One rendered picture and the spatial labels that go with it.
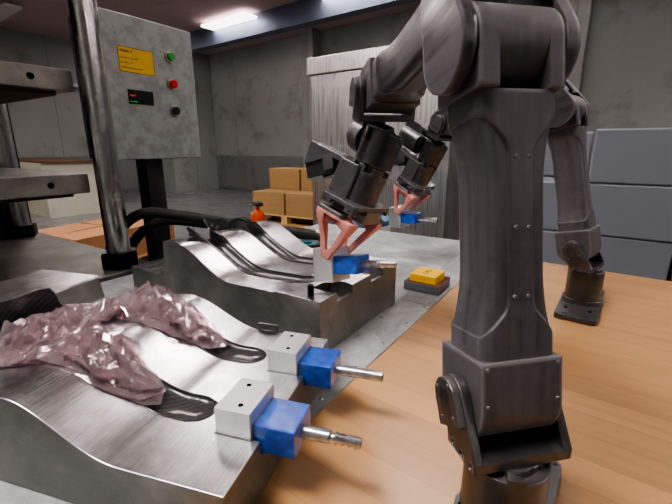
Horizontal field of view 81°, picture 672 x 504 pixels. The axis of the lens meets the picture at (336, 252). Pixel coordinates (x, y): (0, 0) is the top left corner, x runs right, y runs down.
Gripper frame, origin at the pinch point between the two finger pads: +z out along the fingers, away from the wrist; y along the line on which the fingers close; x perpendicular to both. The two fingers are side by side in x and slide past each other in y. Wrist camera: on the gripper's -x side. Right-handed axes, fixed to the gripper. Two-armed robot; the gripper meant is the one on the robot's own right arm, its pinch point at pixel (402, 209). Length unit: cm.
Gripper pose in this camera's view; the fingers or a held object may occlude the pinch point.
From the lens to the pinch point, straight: 108.7
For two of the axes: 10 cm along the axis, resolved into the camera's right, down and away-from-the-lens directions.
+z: -3.5, 7.8, 5.2
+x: 6.7, 6.0, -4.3
